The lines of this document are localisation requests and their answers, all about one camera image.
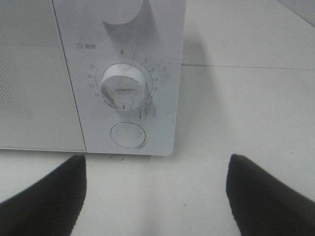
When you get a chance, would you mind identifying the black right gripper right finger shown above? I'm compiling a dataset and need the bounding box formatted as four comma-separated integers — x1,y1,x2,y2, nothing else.
226,154,315,236

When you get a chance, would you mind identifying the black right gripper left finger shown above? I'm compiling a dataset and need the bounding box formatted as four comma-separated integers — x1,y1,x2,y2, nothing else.
0,155,87,236

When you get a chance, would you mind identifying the white microwave door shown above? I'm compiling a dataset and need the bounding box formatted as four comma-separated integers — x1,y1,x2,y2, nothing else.
0,0,85,152

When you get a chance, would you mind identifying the round white door button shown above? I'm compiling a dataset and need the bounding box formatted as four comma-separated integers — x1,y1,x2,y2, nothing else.
110,122,146,148

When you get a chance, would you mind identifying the white microwave knob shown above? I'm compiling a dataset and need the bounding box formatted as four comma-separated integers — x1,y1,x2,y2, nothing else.
101,0,143,25
100,63,146,111

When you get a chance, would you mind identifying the white microwave oven body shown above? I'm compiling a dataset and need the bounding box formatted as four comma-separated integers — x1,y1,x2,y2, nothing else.
53,0,186,156

